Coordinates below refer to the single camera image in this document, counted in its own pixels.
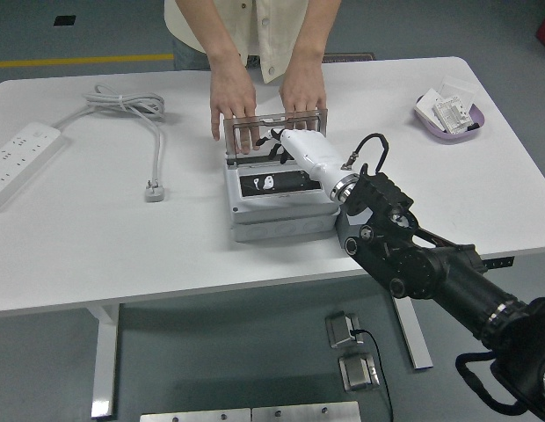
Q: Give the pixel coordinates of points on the white table leg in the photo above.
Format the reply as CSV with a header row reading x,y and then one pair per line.
x,y
417,343
106,360

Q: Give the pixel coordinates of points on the white printed module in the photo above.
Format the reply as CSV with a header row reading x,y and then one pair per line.
x,y
452,115

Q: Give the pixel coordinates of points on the person's left hand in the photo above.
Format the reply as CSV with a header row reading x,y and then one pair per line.
x,y
303,90

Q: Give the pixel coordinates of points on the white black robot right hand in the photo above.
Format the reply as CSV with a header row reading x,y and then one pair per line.
x,y
312,151

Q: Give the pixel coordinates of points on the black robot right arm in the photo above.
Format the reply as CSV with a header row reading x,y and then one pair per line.
x,y
430,268

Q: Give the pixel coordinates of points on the person's left forearm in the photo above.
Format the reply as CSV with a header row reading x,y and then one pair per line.
x,y
316,35

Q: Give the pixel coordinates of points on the silver metal plate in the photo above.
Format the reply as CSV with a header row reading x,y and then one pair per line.
x,y
193,416
305,413

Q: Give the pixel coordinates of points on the dark floor sign plate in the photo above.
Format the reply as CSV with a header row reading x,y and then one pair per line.
x,y
347,57

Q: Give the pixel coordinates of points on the person's right forearm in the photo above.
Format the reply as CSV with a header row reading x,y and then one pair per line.
x,y
211,35

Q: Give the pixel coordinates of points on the white paper packet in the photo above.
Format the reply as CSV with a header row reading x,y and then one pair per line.
x,y
457,88

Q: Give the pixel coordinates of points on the transparent hinged box lid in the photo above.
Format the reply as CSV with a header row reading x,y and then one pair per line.
x,y
272,118

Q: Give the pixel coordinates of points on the person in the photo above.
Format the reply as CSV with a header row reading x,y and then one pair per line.
x,y
263,26

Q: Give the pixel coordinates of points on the person's right hand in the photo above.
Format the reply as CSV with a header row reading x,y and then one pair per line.
x,y
233,96

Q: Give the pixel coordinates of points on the black square floor hatch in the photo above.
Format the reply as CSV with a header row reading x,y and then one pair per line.
x,y
65,20

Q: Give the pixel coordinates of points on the grey plastic junction box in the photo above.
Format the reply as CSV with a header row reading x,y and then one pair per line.
x,y
281,211

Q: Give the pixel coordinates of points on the purple plastic tray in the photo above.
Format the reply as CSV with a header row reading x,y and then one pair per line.
x,y
478,115

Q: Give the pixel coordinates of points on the white power strip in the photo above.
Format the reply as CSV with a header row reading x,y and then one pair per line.
x,y
22,154

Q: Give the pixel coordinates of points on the black table control panel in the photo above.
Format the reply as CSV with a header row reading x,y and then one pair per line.
x,y
500,262

